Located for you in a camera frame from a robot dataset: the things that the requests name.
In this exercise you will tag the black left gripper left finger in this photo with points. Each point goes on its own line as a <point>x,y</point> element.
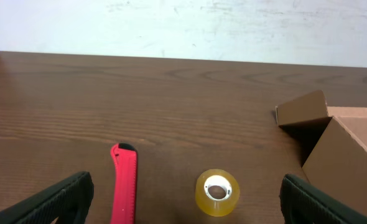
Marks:
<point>67,201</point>

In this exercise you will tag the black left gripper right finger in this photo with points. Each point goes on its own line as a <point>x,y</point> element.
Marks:
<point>303,203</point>

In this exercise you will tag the brown cardboard box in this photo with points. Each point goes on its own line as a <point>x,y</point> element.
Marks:
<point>337,165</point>

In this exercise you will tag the yellow clear tape roll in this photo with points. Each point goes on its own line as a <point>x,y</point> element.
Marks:
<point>217,192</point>

